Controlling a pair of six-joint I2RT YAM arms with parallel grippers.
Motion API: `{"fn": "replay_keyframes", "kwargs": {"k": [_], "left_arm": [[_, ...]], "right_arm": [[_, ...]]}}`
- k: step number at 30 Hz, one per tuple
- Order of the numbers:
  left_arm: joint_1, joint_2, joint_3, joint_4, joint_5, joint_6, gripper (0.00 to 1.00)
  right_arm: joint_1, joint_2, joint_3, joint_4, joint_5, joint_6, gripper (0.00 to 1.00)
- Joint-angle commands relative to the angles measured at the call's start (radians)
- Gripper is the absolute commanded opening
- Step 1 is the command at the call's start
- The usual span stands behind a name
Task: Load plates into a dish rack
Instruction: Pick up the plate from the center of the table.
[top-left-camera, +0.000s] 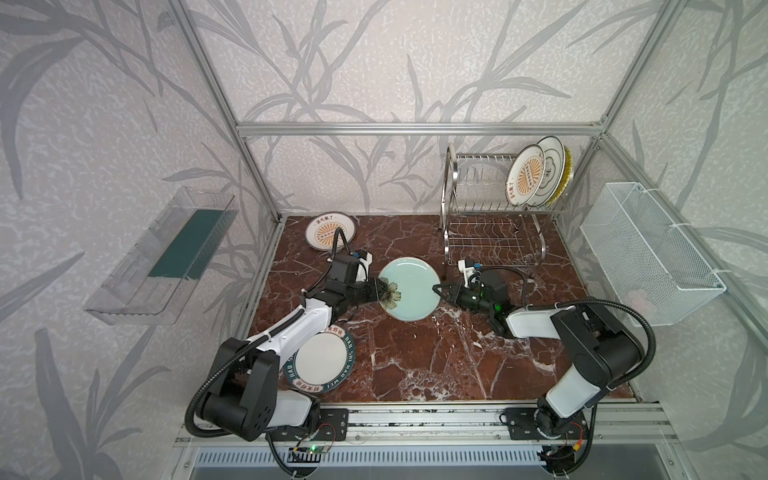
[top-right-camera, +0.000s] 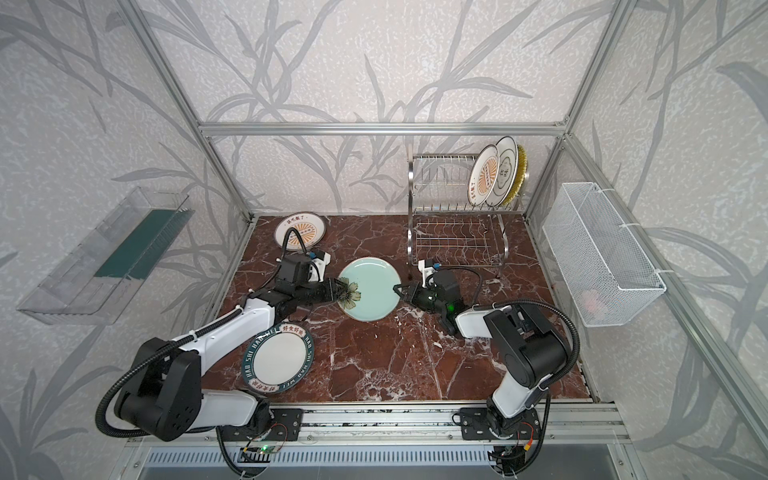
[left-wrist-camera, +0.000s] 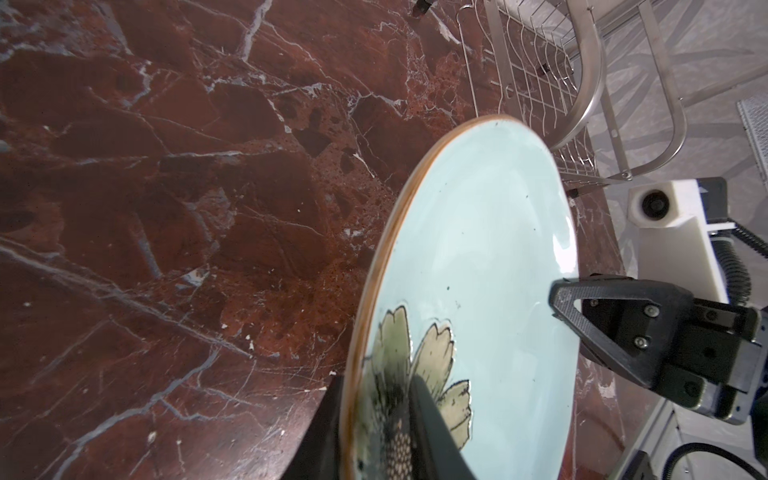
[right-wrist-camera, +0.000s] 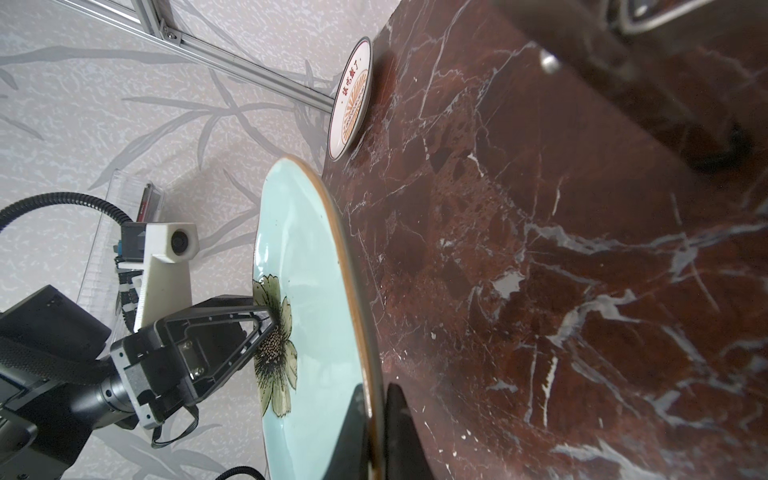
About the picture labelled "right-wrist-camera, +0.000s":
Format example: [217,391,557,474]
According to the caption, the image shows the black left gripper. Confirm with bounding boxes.
[1,286,278,479]

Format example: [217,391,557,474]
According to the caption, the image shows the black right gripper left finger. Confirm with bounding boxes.
[323,384,371,480]

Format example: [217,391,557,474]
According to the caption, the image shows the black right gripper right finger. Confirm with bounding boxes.
[385,383,434,480]

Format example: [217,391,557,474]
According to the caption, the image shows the green flower plate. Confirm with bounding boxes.
[253,157,386,479]

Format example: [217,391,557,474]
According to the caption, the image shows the large orange sunburst plate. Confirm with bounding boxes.
[327,37,374,161]

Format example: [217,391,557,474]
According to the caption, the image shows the stainless steel dish rack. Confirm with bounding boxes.
[494,1,767,171]

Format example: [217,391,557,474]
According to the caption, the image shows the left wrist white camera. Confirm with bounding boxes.
[118,222,200,333]

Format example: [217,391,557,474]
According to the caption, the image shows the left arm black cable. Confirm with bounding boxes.
[0,191,265,480]

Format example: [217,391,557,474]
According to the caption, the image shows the aluminium frame rail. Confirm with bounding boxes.
[60,0,334,113]

